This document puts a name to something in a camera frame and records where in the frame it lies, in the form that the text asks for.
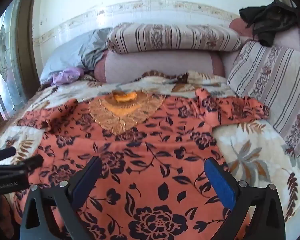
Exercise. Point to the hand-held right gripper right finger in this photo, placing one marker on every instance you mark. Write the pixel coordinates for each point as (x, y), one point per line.
(218, 180)

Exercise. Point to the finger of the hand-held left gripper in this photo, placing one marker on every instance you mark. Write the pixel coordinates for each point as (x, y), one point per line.
(32, 162)
(5, 153)

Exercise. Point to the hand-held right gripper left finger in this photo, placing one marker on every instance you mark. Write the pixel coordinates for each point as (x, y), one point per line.
(86, 177)

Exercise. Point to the orange floral dress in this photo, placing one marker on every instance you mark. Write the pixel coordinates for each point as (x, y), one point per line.
(140, 155)

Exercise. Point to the leaf print blanket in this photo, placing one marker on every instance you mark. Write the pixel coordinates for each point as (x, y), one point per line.
(252, 155)

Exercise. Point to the stained glass window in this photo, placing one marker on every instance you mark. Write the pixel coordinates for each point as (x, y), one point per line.
(5, 62)

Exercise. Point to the striped floral cushion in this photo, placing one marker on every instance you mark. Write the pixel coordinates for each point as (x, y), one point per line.
(175, 38)
(272, 85)

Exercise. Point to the grey pillow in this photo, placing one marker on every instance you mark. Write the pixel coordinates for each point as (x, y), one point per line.
(75, 52)

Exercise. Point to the pink bolster pillow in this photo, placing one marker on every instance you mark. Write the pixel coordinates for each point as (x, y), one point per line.
(160, 65)

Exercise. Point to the black garment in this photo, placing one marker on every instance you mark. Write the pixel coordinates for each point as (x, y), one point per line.
(270, 20)

